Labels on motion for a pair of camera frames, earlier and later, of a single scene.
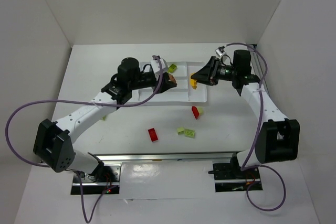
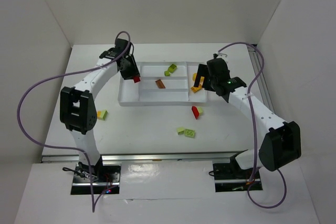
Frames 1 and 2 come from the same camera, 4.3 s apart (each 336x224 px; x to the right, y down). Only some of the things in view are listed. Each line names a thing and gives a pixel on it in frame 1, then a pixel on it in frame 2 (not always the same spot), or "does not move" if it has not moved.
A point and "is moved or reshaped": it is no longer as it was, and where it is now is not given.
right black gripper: x=213 y=69 to x=205 y=76
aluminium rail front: x=169 y=157 does not move
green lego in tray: x=171 y=68 does not move
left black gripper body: x=161 y=80 to x=130 y=71
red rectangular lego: x=153 y=135 is moved or reshaped
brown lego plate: x=171 y=77 is moved or reshaped
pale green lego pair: x=189 y=133 does not move
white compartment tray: x=181 y=72 does not move
